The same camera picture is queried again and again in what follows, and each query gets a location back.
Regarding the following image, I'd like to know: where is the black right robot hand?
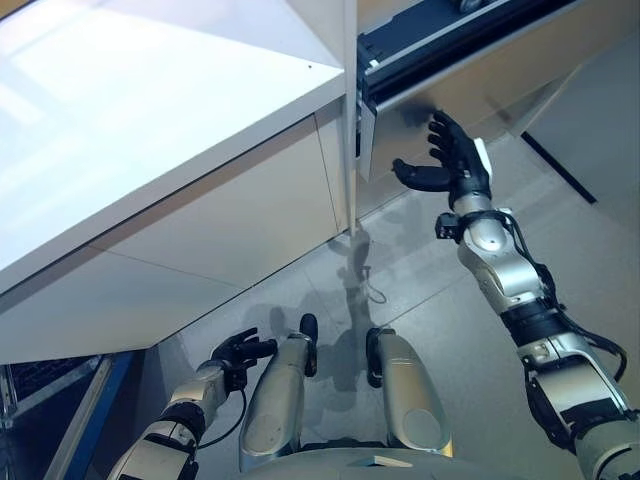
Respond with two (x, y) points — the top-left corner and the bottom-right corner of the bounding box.
(392, 110), (494, 201)

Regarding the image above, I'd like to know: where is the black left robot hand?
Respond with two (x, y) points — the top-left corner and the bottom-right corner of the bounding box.
(209, 327), (278, 371)

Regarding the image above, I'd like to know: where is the stainless fridge drawer white inside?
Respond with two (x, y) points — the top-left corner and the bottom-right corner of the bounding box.
(355, 0), (586, 184)

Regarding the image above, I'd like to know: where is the stainless steel fridge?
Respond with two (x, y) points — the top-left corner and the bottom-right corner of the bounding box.
(355, 0), (601, 221)

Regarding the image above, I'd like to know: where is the silver left robot leg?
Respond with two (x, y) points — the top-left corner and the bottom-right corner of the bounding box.
(238, 313), (320, 474)

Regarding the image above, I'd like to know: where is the silver robot leg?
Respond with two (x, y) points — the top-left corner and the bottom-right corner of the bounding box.
(238, 313), (320, 474)
(365, 327), (454, 459)

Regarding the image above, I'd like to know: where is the tall white cabinet panel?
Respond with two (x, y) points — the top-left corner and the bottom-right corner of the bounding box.
(279, 0), (361, 236)

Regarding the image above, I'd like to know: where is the stainless steel side cabinet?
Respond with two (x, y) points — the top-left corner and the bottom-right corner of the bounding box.
(519, 29), (640, 204)

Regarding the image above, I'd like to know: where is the silver right robot leg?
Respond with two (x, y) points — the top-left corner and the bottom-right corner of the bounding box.
(365, 327), (454, 459)

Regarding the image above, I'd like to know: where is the silver robot torso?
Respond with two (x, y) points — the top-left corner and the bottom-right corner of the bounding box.
(239, 444), (591, 480)

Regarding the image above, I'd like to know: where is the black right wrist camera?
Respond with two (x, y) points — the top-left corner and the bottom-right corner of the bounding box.
(435, 212), (464, 242)

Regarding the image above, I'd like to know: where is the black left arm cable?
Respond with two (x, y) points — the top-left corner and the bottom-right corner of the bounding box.
(197, 387), (247, 450)

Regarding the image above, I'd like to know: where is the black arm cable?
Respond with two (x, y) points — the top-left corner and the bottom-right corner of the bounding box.
(494, 209), (629, 381)
(197, 387), (247, 450)

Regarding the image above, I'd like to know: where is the blue metal frame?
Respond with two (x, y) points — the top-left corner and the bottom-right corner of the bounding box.
(0, 349), (146, 480)

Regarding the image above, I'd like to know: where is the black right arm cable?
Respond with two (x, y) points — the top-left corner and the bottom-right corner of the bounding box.
(494, 209), (629, 381)

